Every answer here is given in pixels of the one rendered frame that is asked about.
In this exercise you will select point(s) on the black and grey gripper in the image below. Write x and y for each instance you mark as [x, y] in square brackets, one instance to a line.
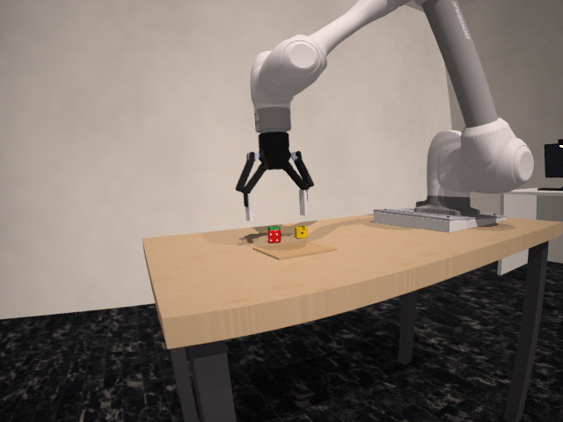
[275, 155]

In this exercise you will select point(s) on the tan square mat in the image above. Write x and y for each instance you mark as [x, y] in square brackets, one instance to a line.
[293, 250]

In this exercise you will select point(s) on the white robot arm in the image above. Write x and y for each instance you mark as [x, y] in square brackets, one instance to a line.
[492, 159]

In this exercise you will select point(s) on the red die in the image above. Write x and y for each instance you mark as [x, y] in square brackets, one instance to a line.
[274, 236]

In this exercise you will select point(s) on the yellow die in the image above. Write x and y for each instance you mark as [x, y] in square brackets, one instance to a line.
[301, 232]

